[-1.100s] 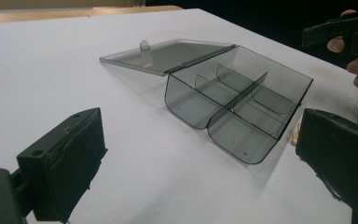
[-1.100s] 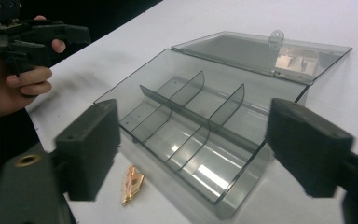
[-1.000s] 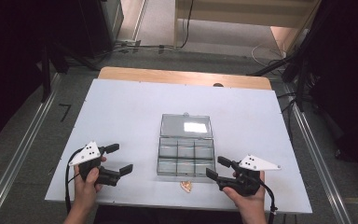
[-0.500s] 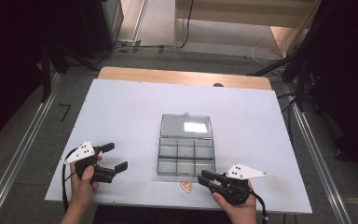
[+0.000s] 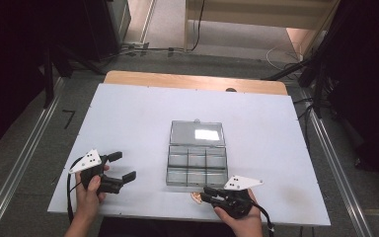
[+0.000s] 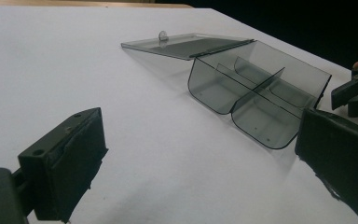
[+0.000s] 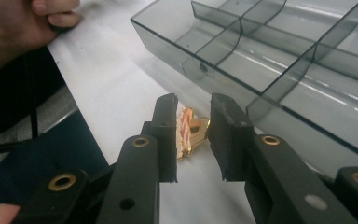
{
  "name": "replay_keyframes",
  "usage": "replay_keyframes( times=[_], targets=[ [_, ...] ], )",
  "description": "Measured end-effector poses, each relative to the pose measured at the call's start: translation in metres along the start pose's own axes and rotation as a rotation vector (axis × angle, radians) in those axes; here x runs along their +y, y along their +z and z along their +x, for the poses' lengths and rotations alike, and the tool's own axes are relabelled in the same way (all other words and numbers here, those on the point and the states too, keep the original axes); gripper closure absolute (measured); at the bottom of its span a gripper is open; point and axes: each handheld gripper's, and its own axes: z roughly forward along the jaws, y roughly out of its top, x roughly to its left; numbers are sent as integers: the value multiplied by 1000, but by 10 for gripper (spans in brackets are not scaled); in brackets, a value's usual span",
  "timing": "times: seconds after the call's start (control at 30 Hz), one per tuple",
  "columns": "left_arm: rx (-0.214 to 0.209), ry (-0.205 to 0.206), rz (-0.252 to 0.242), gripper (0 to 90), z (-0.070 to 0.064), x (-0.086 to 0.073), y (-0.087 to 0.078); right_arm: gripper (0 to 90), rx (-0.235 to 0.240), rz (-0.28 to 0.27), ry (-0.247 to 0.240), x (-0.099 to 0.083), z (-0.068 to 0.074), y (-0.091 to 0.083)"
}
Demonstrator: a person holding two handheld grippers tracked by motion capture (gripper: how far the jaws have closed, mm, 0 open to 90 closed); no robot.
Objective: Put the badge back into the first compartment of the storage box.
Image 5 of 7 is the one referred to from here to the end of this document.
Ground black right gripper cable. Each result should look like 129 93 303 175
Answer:
252 202 276 237

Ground person's right hand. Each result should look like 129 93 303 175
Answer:
212 189 265 237

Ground black curtain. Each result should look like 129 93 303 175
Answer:
322 0 379 198
0 0 90 159

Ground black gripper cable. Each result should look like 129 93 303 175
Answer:
66 157 84 225
252 202 276 237

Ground black cables beside table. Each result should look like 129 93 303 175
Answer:
292 97 315 149

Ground beige wooden cabinet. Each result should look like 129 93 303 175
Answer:
183 0 341 53

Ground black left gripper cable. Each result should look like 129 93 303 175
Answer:
66 157 84 225

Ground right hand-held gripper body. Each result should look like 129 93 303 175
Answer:
211 175 265 220

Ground black hanging cable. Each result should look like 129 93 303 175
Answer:
190 0 206 52

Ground black metal stand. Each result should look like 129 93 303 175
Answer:
261 48 330 119
42 45 107 110

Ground bundle of floor cables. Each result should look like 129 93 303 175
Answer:
112 41 187 58

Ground dark cabinet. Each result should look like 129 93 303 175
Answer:
82 0 132 63

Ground grey transparent plastic compartment box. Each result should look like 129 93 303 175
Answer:
165 118 230 189

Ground white floor cable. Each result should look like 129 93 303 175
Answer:
265 41 304 72

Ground white table board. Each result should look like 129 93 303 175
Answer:
47 82 332 227

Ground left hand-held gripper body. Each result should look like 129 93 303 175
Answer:
68 148 125 195

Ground person's left hand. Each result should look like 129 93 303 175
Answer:
74 164 111 218

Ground aluminium floor rail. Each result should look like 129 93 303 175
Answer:
0 77 65 237
300 88 374 237

